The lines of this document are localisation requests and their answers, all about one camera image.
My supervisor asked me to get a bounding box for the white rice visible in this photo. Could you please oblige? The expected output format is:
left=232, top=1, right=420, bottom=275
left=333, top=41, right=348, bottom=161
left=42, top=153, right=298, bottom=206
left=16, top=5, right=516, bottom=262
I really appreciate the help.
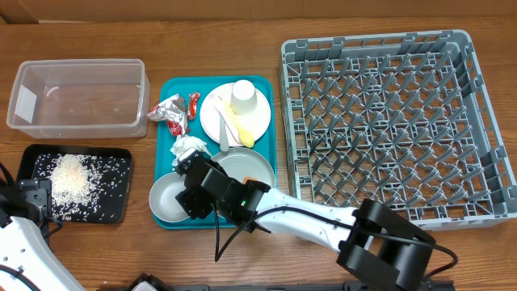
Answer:
left=32, top=154, right=131, bottom=224

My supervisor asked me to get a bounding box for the grey bowl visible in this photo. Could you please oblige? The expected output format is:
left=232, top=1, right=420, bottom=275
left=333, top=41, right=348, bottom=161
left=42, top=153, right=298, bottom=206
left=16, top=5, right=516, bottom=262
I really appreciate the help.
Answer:
left=149, top=172, right=188, bottom=223

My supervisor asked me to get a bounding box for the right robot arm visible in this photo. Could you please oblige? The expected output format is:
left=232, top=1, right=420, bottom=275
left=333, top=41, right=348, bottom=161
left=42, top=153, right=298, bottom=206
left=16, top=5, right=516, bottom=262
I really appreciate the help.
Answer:
left=174, top=149, right=435, bottom=290

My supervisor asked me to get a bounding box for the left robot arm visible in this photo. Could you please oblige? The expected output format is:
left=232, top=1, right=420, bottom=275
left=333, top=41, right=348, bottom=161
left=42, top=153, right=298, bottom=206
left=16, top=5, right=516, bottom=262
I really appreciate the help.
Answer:
left=1, top=167, right=83, bottom=290

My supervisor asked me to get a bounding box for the black waste tray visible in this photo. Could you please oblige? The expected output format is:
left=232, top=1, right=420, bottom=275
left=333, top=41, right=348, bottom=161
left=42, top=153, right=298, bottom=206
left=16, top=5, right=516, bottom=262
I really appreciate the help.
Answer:
left=17, top=144, right=133, bottom=224

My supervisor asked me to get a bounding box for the grey dishwasher rack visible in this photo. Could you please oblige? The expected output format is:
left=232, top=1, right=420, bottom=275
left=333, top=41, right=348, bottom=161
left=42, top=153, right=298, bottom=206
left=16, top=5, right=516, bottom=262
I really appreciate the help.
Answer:
left=280, top=30, right=516, bottom=230

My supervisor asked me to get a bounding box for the orange food cube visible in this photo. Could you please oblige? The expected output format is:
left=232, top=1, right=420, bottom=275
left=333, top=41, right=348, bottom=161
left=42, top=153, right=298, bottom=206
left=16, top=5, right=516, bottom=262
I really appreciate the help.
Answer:
left=242, top=177, right=258, bottom=183

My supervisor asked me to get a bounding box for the grey plate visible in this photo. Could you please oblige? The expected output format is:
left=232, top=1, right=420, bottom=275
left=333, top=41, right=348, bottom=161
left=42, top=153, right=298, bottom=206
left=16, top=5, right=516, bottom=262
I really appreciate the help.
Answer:
left=212, top=147, right=276, bottom=188

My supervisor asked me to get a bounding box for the crumpled white napkin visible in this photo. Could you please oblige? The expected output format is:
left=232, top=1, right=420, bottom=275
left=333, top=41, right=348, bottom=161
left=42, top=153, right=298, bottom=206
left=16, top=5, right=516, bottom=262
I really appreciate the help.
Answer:
left=170, top=134, right=212, bottom=167

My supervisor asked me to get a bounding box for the teal serving tray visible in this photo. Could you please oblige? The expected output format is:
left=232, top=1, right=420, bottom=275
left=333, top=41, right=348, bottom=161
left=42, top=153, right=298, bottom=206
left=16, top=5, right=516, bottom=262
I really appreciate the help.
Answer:
left=152, top=75, right=279, bottom=230

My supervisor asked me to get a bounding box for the yellow plastic spoon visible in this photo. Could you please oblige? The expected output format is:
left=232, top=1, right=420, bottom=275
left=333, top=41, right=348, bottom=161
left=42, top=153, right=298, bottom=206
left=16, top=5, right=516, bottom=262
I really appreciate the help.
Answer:
left=220, top=100, right=254, bottom=148

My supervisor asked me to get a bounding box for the pink plate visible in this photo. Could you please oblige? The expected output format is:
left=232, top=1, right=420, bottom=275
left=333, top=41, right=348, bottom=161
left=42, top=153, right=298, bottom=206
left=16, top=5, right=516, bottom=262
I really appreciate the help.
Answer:
left=198, top=82, right=273, bottom=147

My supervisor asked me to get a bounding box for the crumpled silver foil wrapper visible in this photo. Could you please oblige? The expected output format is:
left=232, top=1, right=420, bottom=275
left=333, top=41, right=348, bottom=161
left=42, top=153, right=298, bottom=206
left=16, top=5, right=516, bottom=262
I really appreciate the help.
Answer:
left=147, top=94, right=189, bottom=136

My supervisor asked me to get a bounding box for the red sauce packet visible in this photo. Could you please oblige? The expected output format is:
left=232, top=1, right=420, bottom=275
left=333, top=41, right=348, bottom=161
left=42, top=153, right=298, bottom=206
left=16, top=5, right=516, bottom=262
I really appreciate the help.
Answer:
left=187, top=92, right=200, bottom=120

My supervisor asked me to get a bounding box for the clear plastic bin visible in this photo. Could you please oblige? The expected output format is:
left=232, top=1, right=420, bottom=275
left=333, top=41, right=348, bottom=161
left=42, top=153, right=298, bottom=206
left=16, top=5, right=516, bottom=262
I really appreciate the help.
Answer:
left=6, top=58, right=150, bottom=139

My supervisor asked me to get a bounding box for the white paper cup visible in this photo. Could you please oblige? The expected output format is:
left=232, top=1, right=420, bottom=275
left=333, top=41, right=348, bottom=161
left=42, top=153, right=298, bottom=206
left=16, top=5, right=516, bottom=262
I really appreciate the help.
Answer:
left=230, top=80, right=257, bottom=115

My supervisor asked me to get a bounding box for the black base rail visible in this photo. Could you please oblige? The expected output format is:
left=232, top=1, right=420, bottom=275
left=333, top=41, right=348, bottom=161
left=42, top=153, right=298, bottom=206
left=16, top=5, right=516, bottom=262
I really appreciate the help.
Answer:
left=96, top=272, right=456, bottom=291

